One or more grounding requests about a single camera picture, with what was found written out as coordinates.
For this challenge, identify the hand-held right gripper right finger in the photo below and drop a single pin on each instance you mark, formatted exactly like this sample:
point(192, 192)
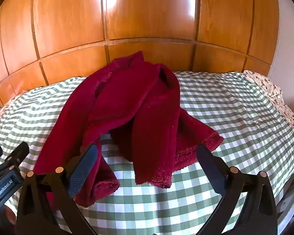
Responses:
point(209, 166)

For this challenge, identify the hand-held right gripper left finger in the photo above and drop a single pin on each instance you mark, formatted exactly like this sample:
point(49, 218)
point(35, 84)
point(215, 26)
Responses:
point(84, 167)

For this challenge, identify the dark red cloth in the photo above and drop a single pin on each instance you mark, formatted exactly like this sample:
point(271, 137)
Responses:
point(137, 117)

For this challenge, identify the green checked bed sheet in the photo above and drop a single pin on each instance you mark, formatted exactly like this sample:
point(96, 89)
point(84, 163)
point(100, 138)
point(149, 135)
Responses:
point(235, 117)

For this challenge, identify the floral patterned bedding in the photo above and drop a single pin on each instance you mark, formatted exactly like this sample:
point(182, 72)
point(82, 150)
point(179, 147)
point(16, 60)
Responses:
point(281, 98)

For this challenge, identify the wooden wardrobe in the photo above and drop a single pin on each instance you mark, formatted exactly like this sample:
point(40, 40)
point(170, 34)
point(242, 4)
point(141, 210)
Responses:
point(147, 17)

